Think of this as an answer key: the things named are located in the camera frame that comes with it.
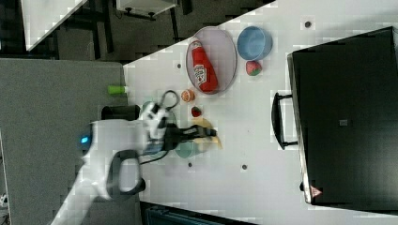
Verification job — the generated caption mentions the green mug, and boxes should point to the green mug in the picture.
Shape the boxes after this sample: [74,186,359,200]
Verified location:
[175,142,205,158]

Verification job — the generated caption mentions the green cylinder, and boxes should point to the green cylinder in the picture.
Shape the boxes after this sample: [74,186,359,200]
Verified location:
[107,85,129,95]

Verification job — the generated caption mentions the black toaster oven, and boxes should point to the black toaster oven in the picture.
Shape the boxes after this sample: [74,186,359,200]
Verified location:
[287,26,398,215]

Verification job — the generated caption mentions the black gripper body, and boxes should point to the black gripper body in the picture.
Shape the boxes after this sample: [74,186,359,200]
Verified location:
[162,124,196,151]

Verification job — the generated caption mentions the black round object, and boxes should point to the black round object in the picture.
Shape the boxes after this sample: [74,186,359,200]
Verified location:
[101,105,141,121]

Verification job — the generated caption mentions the red ketchup bottle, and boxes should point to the red ketchup bottle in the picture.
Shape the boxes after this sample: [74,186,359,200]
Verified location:
[191,37,218,93]

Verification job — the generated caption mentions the blue bowl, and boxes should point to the blue bowl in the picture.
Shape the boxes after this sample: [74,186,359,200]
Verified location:
[237,26,273,61]

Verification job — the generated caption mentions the pink strawberry toy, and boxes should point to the pink strawberry toy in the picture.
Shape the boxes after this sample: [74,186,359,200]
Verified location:
[246,61,262,76]

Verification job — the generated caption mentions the yellow banana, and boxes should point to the yellow banana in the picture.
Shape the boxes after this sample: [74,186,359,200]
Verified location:
[191,117,222,149]

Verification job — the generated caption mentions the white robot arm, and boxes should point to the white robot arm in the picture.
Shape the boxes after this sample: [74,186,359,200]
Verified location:
[51,102,217,225]

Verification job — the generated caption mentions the grey round plate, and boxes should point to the grey round plate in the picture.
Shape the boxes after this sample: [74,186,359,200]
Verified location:
[194,26,237,95]

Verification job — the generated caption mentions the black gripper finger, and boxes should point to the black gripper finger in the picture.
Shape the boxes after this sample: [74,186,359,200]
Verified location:
[187,125,217,140]

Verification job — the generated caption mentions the orange slice toy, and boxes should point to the orange slice toy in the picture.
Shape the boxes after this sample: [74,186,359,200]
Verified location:
[181,89,195,102]

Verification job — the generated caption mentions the red strawberry toy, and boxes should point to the red strawberry toy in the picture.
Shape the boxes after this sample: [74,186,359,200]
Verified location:
[191,107,202,117]

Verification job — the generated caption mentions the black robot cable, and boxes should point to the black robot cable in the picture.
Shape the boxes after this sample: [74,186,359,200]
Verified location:
[137,90,181,166]

